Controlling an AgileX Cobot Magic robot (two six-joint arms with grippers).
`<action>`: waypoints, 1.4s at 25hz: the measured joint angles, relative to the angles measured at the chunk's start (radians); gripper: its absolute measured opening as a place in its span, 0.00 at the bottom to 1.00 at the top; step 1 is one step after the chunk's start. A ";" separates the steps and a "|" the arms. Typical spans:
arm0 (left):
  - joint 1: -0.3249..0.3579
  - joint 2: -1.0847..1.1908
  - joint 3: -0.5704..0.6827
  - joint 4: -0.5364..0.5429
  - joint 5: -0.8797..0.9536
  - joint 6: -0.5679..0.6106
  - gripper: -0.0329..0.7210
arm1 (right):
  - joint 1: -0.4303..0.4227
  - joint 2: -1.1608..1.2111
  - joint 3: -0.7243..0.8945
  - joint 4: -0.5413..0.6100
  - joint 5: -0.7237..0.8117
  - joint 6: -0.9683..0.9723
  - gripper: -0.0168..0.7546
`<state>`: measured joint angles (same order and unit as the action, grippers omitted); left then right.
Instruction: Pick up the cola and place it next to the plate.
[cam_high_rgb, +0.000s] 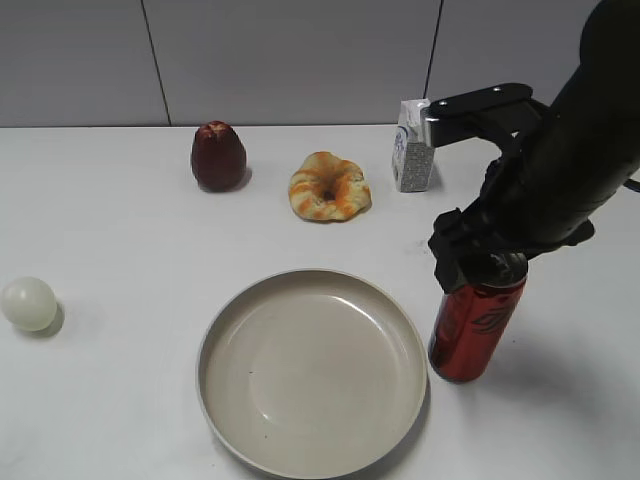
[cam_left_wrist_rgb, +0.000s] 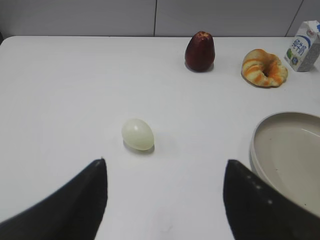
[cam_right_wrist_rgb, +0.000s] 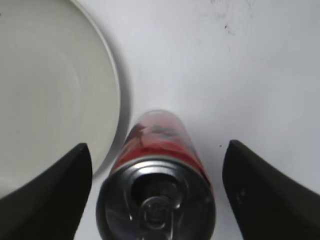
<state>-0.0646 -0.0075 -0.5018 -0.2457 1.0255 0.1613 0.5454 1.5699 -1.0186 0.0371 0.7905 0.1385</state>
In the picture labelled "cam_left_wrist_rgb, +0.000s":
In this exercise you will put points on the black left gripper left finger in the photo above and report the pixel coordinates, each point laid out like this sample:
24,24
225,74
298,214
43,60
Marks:
73,212

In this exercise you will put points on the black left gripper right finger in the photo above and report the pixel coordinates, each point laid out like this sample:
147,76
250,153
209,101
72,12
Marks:
256,211

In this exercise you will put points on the beige round plate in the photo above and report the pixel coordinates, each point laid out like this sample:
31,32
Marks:
284,152

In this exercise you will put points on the white egg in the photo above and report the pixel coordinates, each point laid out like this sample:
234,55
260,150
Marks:
137,134

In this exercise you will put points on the white blue milk carton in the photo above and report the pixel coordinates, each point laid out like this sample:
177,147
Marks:
305,47

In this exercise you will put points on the dark red wax apple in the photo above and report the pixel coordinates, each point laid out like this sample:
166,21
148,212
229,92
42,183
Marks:
200,52

